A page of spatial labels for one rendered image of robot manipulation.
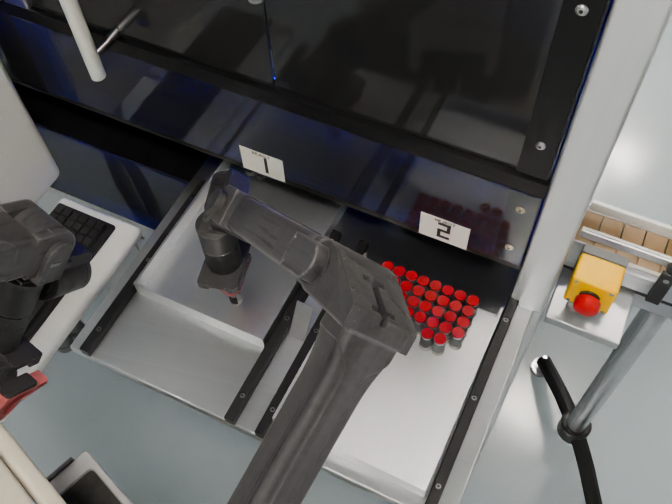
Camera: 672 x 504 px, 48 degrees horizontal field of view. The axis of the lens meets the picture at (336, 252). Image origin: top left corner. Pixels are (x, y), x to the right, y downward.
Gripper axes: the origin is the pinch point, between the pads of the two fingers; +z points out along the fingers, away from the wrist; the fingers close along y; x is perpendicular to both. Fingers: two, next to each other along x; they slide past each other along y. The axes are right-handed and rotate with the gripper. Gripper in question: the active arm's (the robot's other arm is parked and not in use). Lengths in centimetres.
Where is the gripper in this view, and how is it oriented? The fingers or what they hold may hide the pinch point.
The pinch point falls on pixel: (232, 288)
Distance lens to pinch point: 130.4
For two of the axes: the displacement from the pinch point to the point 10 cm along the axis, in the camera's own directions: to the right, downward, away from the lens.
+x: -9.8, -1.6, 1.3
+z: 0.3, 5.4, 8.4
